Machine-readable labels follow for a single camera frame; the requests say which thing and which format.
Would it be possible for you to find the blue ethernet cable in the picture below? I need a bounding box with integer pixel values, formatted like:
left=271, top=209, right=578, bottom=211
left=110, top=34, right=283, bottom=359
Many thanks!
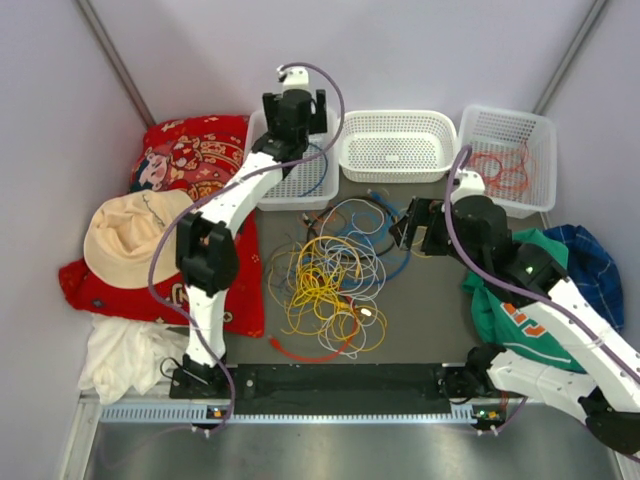
left=297, top=141, right=331, bottom=199

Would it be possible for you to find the white cloth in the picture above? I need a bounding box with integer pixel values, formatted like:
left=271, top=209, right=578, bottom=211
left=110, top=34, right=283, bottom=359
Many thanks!
left=78, top=314, right=188, bottom=405

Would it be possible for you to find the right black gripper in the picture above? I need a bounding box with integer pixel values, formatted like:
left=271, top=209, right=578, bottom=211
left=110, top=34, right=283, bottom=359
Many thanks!
left=389, top=196, right=485, bottom=276

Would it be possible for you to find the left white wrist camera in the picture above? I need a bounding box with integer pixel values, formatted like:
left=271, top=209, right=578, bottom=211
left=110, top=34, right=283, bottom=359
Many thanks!
left=277, top=67, right=310, bottom=92

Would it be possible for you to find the black round cable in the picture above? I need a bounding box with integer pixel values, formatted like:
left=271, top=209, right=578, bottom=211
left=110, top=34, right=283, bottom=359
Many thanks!
left=299, top=194, right=406, bottom=259

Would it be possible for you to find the beige bucket hat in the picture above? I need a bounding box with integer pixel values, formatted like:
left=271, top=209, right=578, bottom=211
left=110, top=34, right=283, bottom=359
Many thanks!
left=83, top=190, right=193, bottom=290

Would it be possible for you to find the red patterned cloth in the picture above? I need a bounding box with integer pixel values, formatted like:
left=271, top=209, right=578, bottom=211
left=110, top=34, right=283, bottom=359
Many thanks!
left=58, top=115, right=248, bottom=326

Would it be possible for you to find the green jersey shirt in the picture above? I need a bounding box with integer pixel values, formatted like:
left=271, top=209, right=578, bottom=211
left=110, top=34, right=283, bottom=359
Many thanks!
left=461, top=225, right=595, bottom=373

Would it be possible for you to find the light blue thin cable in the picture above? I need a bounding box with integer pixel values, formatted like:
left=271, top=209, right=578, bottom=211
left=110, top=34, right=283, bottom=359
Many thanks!
left=344, top=189, right=416, bottom=279

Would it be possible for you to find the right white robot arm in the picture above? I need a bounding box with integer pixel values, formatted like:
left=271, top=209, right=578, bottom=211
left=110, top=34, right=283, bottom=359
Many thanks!
left=390, top=195, right=639, bottom=456

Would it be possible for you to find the right white mesh basket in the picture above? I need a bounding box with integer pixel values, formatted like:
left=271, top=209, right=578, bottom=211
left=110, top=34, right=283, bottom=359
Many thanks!
left=459, top=105, right=558, bottom=219

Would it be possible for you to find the white mesh basket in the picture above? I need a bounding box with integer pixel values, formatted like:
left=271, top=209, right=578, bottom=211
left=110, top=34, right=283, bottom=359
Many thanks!
left=459, top=105, right=558, bottom=219
left=244, top=107, right=340, bottom=212

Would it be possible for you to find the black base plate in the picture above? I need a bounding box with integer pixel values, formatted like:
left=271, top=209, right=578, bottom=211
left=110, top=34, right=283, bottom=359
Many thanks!
left=169, top=362, right=469, bottom=416

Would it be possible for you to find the middle white perforated basket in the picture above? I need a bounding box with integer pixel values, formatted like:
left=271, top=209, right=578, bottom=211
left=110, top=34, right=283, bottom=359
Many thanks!
left=337, top=110, right=458, bottom=184

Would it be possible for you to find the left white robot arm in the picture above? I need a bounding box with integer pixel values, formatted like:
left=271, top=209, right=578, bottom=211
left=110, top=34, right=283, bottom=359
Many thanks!
left=170, top=89, right=328, bottom=399

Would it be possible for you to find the blue plaid cloth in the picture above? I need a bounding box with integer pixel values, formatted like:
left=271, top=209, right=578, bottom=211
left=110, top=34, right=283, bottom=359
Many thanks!
left=543, top=224, right=625, bottom=333

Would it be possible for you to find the grey slotted cable duct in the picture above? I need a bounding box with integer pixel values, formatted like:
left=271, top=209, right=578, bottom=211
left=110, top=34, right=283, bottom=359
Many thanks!
left=100, top=403, right=504, bottom=425

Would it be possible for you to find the orange red ethernet cable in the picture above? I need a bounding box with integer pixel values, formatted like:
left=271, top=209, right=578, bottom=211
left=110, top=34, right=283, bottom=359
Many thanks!
left=268, top=294, right=361, bottom=364

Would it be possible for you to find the left white mesh basket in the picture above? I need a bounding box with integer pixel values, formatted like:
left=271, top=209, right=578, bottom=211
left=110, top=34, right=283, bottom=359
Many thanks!
left=244, top=107, right=340, bottom=212

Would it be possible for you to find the thin red cable in basket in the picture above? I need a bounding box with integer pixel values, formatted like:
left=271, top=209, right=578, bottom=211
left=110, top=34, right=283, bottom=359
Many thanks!
left=464, top=139, right=537, bottom=199

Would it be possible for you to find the yellow thin cable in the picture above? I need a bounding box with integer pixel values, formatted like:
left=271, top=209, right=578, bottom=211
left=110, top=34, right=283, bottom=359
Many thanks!
left=267, top=234, right=389, bottom=354

